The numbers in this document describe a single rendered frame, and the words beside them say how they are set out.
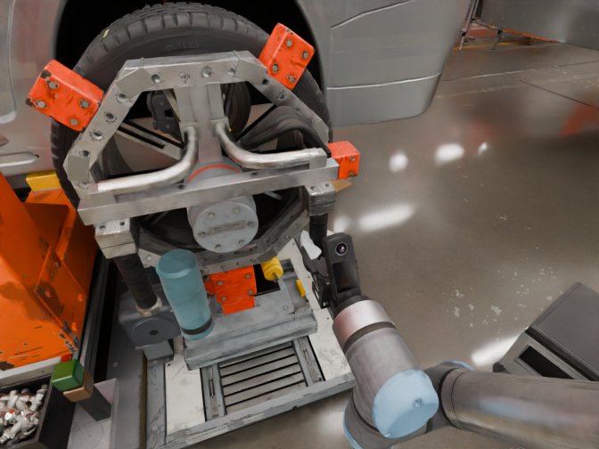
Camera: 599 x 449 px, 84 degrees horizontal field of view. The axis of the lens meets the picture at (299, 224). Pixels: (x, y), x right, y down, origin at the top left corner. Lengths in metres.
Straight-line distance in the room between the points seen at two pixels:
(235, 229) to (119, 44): 0.40
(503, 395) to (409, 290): 1.23
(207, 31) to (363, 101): 0.72
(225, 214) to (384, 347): 0.37
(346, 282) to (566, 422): 0.31
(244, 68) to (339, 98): 0.63
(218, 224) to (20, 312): 0.46
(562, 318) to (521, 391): 0.93
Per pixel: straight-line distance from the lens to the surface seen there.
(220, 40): 0.76
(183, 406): 1.35
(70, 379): 0.81
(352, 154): 0.85
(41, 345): 1.00
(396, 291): 1.70
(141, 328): 1.20
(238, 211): 0.65
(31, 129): 1.24
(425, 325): 1.63
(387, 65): 1.33
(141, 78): 0.69
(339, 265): 0.55
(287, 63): 0.71
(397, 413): 0.49
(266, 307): 1.31
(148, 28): 0.76
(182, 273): 0.77
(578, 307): 1.50
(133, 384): 1.38
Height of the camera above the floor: 1.28
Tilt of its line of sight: 40 degrees down
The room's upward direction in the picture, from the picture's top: straight up
